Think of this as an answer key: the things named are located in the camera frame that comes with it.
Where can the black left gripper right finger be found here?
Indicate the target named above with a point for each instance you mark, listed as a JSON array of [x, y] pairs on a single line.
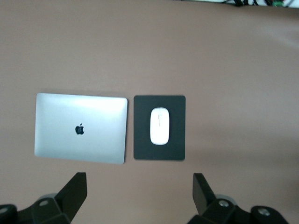
[[205, 200]]

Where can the brown table cover mat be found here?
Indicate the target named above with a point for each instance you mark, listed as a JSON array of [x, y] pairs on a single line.
[[149, 46]]

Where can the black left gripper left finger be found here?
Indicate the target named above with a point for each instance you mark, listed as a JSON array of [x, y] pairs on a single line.
[[70, 198]]

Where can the green terminal connector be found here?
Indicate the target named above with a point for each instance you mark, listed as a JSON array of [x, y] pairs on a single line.
[[276, 2]]

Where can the silver closed laptop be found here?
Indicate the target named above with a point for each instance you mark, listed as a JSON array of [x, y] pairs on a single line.
[[79, 112]]

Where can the black mouse pad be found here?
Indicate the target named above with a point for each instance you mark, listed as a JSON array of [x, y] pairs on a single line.
[[177, 128]]

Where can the white computer mouse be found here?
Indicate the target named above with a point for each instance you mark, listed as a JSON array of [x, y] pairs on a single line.
[[159, 127]]

